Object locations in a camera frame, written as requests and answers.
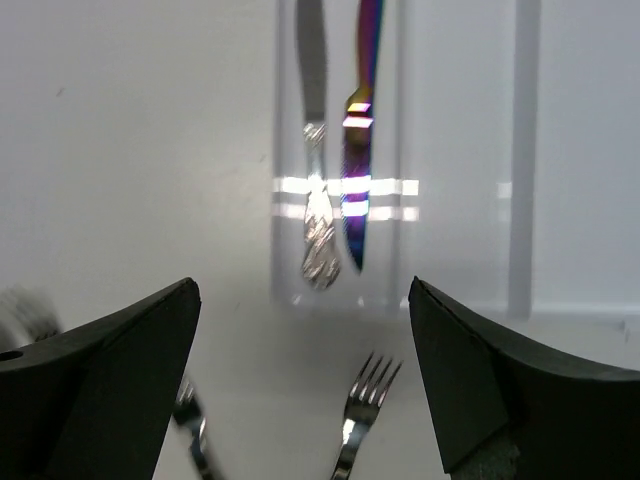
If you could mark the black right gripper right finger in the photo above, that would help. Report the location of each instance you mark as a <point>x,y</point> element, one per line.
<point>504,406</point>

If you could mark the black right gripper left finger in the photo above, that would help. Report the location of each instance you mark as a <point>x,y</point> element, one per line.
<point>95,402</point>

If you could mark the black patterned handle fork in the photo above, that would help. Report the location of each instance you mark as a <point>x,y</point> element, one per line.
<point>190,420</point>

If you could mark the teal handled fork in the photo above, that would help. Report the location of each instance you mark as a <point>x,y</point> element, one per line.
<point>362,407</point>

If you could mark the silver ornate knife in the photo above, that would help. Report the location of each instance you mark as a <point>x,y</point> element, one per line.
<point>321,261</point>

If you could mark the white divided cutlery tray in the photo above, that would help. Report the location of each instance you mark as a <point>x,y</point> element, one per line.
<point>505,164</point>

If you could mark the iridescent purple knife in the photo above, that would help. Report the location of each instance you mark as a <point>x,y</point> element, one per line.
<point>358,125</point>

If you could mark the pink handled fork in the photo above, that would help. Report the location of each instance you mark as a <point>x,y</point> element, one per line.
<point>27,316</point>

